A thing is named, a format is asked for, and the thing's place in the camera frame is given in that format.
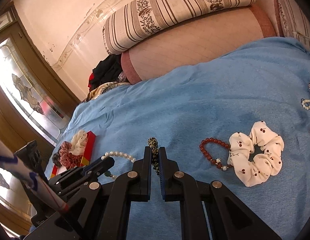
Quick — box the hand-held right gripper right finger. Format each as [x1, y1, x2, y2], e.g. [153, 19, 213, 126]
[159, 146, 283, 240]

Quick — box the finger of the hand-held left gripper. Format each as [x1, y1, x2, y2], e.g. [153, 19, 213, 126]
[82, 157, 115, 175]
[48, 167, 106, 196]

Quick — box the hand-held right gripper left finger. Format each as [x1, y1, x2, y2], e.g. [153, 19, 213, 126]
[20, 146, 152, 240]

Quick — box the red box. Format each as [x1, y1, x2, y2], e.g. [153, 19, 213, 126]
[51, 130, 97, 179]

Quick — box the white pearl bracelet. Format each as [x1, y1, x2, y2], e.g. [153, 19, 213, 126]
[101, 150, 137, 167]

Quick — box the red polka dot scrunchie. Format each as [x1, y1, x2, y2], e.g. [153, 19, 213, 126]
[57, 141, 83, 170]

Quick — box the cream sheer scrunchie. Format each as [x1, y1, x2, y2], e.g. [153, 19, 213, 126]
[70, 129, 89, 153]

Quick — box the leopard print hair tie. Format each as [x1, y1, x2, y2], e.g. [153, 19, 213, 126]
[147, 137, 161, 177]

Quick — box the white rod with blue marks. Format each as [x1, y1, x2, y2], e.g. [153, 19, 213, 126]
[0, 137, 70, 214]

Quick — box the dark shiny hair clip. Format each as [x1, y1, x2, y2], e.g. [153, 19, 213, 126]
[52, 152, 62, 168]

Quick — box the wooden door with stained glass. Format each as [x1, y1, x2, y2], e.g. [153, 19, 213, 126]
[0, 2, 83, 230]

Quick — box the gold patterned scarf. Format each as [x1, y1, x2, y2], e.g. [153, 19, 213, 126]
[86, 81, 131, 102]

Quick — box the white cherry print scrunchie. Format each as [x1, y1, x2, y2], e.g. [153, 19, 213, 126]
[227, 121, 285, 188]

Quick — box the light blue blanket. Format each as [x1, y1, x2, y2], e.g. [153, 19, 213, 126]
[28, 37, 310, 240]

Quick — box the dark clothes pile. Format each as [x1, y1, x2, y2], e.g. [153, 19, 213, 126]
[88, 54, 123, 93]

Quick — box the pink bolster pillow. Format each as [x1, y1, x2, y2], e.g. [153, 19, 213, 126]
[120, 5, 276, 85]

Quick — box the striped floral pillow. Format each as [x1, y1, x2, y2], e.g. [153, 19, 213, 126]
[102, 0, 257, 55]

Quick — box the striped floral cushion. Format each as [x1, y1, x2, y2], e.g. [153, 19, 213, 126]
[276, 0, 310, 53]

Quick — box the red bead bracelet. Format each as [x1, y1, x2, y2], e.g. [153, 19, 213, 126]
[200, 137, 232, 172]

